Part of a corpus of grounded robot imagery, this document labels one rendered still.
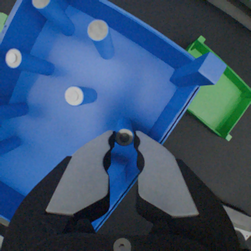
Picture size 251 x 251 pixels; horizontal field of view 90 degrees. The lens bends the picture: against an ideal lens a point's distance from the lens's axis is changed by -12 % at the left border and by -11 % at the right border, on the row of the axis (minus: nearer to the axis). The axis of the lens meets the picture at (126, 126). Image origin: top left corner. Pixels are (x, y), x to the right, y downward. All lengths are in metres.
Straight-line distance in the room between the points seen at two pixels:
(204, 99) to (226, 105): 0.10
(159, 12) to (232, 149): 0.60
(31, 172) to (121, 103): 0.18
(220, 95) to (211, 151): 0.22
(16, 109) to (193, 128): 0.54
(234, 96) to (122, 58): 0.53
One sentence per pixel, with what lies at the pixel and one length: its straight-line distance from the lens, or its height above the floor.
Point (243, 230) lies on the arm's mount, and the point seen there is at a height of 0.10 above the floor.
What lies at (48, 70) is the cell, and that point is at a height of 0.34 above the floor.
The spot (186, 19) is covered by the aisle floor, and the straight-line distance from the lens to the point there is 0.61.
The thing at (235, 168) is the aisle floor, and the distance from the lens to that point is 0.77.
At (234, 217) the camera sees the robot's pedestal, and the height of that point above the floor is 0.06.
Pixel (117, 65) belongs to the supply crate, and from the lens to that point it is 0.19.
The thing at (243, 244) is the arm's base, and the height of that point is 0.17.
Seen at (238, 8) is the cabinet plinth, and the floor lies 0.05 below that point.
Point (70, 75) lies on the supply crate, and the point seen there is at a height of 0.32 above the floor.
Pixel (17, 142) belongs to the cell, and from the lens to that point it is 0.25.
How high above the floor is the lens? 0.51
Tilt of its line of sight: 77 degrees down
